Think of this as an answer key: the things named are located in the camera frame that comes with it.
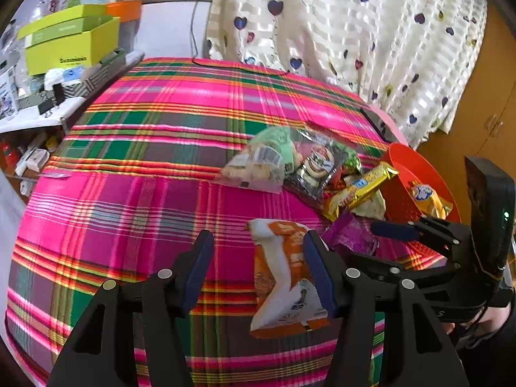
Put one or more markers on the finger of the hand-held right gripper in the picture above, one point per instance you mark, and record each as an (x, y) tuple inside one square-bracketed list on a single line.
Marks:
[(393, 229), (383, 266)]

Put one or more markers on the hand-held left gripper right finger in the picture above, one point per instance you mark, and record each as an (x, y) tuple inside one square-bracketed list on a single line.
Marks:
[(318, 270)]

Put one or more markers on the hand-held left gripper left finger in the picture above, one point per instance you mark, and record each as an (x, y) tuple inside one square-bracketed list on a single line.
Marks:
[(197, 270)]

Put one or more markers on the orange white snack packet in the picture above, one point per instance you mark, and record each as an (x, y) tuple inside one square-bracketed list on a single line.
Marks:
[(282, 274)]

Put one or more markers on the red plastic bowl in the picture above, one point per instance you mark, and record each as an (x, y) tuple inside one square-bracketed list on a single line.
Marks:
[(399, 193)]

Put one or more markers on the purple snack packet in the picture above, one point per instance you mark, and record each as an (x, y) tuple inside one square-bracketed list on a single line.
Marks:
[(350, 238)]

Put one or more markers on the yellow snack packet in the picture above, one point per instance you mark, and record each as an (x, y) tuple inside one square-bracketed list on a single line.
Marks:
[(427, 199)]

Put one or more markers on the gold snack bar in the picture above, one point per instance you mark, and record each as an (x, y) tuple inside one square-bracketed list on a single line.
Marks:
[(363, 187)]

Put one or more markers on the clear bag of puffed snacks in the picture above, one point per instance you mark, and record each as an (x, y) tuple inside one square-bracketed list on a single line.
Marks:
[(262, 161)]

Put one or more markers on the person's right forearm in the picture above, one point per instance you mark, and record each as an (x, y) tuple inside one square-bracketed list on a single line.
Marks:
[(496, 330)]

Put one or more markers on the white green snack packet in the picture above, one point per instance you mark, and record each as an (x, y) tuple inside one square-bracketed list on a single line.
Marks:
[(373, 207)]

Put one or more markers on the green candy packet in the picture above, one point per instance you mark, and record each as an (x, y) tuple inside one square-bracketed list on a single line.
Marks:
[(352, 163)]

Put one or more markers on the pink plaid blanket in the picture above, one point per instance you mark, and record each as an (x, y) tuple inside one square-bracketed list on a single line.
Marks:
[(141, 209)]

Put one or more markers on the dark round cookie packet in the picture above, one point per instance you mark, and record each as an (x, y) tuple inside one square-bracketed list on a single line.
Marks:
[(318, 165)]

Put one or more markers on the black phone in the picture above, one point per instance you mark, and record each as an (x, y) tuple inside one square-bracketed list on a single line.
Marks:
[(377, 123)]

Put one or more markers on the clear plastic wrapper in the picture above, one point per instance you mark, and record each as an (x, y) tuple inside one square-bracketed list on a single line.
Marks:
[(56, 174)]

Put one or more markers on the white heart print curtain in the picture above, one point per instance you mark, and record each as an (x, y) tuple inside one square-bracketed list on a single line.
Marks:
[(342, 28)]

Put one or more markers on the striped storage box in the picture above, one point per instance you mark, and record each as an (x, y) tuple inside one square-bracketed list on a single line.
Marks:
[(94, 78)]

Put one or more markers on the white side table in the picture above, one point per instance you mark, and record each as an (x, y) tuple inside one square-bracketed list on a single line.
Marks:
[(32, 121)]

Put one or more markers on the black binder clip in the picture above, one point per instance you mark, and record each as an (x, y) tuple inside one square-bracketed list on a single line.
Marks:
[(59, 90), (45, 107)]

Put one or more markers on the lime green cardboard box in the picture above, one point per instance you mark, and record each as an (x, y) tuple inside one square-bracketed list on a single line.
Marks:
[(72, 44)]

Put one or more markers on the orange box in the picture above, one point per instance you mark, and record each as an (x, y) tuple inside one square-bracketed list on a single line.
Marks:
[(127, 10)]

